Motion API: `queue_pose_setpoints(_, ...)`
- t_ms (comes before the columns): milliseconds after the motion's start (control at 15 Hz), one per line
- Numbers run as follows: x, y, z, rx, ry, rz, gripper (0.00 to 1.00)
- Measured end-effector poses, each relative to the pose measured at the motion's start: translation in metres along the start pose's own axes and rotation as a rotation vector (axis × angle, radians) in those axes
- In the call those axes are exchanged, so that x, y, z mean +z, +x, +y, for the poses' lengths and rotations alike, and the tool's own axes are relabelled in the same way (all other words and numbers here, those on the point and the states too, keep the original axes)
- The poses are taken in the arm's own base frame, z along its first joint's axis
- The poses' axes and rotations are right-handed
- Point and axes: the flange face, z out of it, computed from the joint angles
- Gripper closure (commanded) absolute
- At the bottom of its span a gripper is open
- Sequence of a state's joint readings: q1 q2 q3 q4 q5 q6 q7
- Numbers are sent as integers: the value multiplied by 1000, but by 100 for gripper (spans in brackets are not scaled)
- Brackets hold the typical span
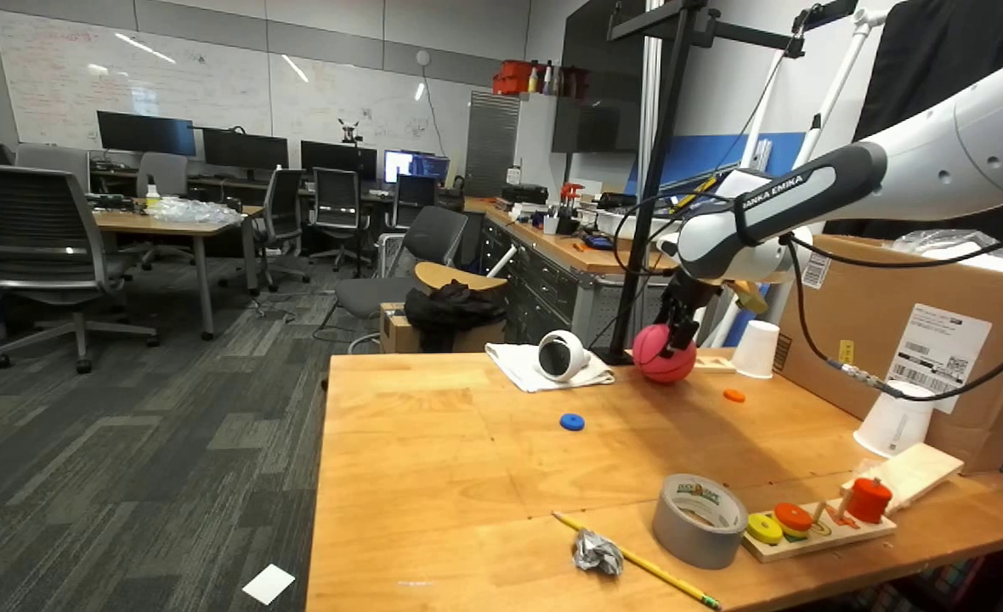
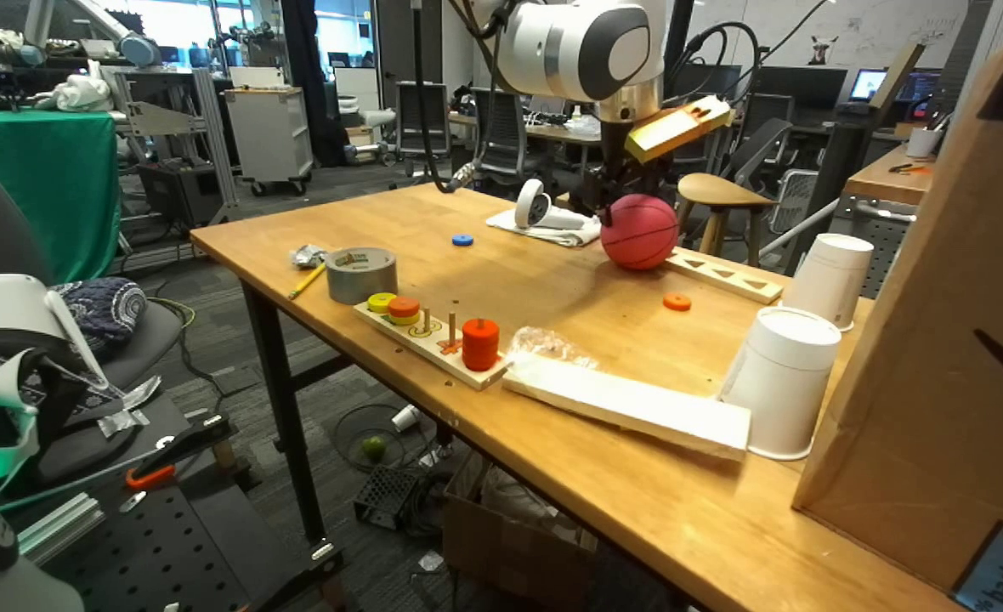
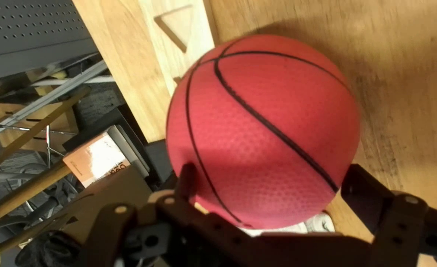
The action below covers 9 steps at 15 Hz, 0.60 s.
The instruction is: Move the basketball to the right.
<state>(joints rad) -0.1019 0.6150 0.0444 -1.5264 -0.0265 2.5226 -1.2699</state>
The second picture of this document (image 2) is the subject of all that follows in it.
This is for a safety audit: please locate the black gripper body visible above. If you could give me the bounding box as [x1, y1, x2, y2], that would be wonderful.
[595, 116, 644, 203]

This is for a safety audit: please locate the pink basketball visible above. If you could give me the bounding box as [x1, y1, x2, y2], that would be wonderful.
[600, 190, 685, 277]

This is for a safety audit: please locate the white cloth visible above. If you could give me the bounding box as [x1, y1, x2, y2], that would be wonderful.
[482, 202, 612, 253]

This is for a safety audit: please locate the round wooden stool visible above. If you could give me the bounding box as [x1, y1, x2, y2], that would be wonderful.
[678, 171, 780, 261]

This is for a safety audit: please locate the black mesh office chair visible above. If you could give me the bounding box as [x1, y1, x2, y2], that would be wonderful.
[471, 88, 532, 184]
[396, 78, 451, 162]

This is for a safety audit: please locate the long wooden shape sorter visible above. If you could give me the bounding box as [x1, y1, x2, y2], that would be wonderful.
[668, 248, 786, 307]

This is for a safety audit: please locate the black vertical pole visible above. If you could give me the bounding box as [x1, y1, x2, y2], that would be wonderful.
[632, 0, 696, 202]

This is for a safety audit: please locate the red cylinder block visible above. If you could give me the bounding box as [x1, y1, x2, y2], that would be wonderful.
[460, 316, 505, 373]

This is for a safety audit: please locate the black computer monitor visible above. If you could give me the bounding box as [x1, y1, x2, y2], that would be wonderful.
[749, 64, 849, 116]

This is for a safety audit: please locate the white flat board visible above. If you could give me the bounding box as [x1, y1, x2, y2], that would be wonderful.
[505, 349, 757, 466]

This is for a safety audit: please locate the wooden stacking toy board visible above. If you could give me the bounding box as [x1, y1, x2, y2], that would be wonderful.
[352, 296, 514, 391]

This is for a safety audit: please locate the white paper cup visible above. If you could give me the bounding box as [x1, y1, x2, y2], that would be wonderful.
[718, 307, 847, 462]
[786, 230, 876, 333]

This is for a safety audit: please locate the black slanted stand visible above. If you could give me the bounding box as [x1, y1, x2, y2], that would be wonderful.
[802, 40, 932, 220]

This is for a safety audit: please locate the lit blue computer screen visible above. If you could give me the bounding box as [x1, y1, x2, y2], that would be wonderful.
[847, 64, 897, 110]

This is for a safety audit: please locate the wooden top workbench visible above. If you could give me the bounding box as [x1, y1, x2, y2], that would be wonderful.
[843, 145, 944, 211]

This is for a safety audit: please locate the crumpled foil ball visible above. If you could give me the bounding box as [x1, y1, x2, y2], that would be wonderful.
[290, 241, 329, 271]

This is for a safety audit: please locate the yellow pencil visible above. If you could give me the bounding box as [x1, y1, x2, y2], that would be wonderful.
[287, 261, 332, 302]

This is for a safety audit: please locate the large cardboard box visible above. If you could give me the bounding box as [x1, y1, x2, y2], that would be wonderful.
[789, 30, 1003, 612]

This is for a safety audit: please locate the white rolling cart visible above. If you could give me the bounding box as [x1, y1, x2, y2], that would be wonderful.
[226, 81, 318, 196]

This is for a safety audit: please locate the black keyboard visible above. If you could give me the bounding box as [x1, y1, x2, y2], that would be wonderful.
[354, 448, 448, 536]

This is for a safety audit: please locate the brown cardboard box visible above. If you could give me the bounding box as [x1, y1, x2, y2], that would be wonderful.
[443, 493, 612, 612]

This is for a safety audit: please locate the black metal table leg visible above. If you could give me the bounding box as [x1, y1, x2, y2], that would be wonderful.
[239, 282, 343, 575]

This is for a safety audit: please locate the blue patterned bag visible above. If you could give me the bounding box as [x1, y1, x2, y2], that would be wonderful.
[51, 277, 154, 365]

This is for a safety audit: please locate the black perforated breadboard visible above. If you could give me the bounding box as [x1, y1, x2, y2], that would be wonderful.
[51, 446, 343, 612]

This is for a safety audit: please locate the green table cloth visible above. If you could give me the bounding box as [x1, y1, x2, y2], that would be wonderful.
[0, 110, 123, 285]

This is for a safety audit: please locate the white VR headset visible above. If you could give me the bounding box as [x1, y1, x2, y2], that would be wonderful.
[0, 270, 112, 486]

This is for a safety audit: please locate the aluminium extrusion bar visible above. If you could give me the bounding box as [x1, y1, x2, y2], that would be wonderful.
[16, 490, 110, 569]

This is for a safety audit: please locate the white round camera device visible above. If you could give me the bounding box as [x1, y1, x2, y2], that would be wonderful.
[514, 176, 553, 235]

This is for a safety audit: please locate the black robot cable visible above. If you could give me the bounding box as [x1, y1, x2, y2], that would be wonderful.
[407, 0, 492, 196]

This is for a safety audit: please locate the orange stacking ring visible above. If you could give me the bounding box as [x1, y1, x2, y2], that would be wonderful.
[384, 296, 424, 329]

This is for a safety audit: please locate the grey duct tape roll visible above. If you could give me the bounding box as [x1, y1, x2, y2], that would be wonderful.
[322, 244, 401, 307]

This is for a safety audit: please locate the orange handled tool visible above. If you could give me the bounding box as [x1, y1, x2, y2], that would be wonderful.
[123, 458, 180, 493]

